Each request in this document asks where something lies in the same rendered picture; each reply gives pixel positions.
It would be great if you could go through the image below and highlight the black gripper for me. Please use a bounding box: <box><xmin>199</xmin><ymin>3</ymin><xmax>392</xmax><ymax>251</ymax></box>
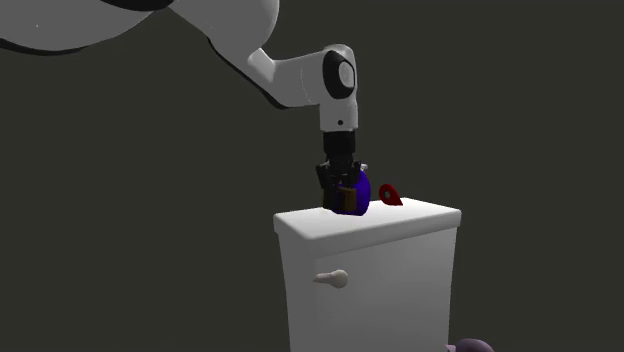
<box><xmin>315</xmin><ymin>129</ymin><xmax>363</xmax><ymax>211</ymax></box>

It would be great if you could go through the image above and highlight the blue round bottle brown label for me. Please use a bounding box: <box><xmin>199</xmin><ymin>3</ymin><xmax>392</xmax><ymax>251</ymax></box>
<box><xmin>332</xmin><ymin>164</ymin><xmax>372</xmax><ymax>217</ymax></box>

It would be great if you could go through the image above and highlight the red teardrop-shaped tag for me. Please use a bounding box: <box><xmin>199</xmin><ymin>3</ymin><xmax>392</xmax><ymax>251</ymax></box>
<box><xmin>378</xmin><ymin>183</ymin><xmax>405</xmax><ymax>207</ymax></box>

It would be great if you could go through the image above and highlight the white toilet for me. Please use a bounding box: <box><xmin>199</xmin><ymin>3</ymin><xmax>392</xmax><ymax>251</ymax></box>
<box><xmin>272</xmin><ymin>196</ymin><xmax>463</xmax><ymax>352</ymax></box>

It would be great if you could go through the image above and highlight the purple rounded object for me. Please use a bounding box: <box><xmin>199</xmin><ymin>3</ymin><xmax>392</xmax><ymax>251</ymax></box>
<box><xmin>443</xmin><ymin>337</ymin><xmax>496</xmax><ymax>352</ymax></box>

